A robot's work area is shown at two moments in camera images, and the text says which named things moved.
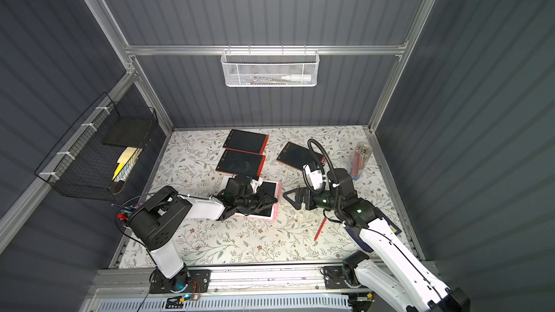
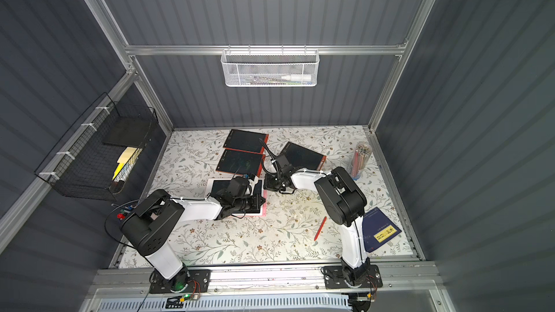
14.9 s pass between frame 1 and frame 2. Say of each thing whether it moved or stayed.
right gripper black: moved
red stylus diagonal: stayed
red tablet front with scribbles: stayed
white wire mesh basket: stayed
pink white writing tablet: moved
